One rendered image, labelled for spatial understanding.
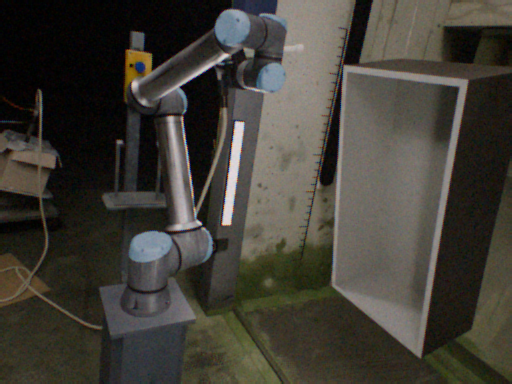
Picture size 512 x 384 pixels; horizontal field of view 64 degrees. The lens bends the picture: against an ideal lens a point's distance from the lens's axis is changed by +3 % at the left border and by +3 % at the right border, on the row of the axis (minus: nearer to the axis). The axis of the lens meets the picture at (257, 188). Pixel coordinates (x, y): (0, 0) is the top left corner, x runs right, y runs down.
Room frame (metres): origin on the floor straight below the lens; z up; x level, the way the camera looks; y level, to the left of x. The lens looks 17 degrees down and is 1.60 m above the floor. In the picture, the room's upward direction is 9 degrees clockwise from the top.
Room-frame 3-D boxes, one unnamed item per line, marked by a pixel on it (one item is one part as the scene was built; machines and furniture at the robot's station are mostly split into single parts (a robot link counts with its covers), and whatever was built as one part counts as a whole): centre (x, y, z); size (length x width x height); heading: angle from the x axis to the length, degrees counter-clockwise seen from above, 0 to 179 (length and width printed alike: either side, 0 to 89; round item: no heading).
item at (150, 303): (1.36, 0.36, 0.69); 0.19 x 0.19 x 0.10
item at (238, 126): (2.22, 0.16, 0.96); 0.06 x 0.02 x 0.63; 120
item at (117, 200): (2.04, 0.64, 0.95); 0.26 x 0.15 x 0.32; 120
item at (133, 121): (2.18, 0.72, 0.82); 0.06 x 0.06 x 1.64; 30
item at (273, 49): (1.31, 0.04, 1.67); 0.12 x 0.09 x 0.12; 141
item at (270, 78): (1.32, 0.03, 1.56); 0.12 x 0.09 x 0.10; 34
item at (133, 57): (2.13, 0.70, 1.42); 0.12 x 0.06 x 0.26; 120
